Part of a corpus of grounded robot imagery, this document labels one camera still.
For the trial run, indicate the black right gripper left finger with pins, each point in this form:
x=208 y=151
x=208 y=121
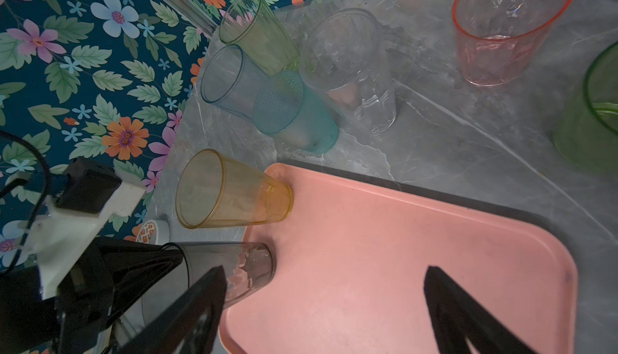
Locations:
x=190 y=324

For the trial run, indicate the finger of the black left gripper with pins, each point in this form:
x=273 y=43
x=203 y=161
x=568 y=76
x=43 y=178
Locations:
x=134 y=269

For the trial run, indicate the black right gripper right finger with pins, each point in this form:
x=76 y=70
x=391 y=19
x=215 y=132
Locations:
x=460 y=323

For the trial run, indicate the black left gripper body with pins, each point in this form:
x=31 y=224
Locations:
x=84 y=305

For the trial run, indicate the dark grey plastic cup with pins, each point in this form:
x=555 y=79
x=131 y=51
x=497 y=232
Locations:
x=248 y=268

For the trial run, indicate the yellow plastic cup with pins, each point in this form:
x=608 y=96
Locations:
x=215 y=191

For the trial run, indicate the pink plastic tray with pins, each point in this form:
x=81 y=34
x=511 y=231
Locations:
x=350 y=265

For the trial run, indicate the blue transparent cup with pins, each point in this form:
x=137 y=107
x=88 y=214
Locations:
x=230 y=81

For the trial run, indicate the light green tall cup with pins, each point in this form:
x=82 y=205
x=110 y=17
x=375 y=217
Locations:
x=252 y=25

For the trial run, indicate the patterned tape roll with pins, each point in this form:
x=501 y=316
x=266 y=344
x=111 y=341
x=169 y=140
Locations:
x=154 y=232

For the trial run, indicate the teal frosted cup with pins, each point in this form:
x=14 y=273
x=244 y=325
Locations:
x=287 y=110

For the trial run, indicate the green short cup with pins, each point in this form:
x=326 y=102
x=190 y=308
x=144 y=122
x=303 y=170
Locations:
x=587 y=133

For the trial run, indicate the clear transparent cup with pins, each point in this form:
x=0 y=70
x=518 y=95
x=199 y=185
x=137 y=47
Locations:
x=344 y=60

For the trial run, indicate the pink transparent cup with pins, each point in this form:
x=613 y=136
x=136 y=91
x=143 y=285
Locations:
x=496 y=39

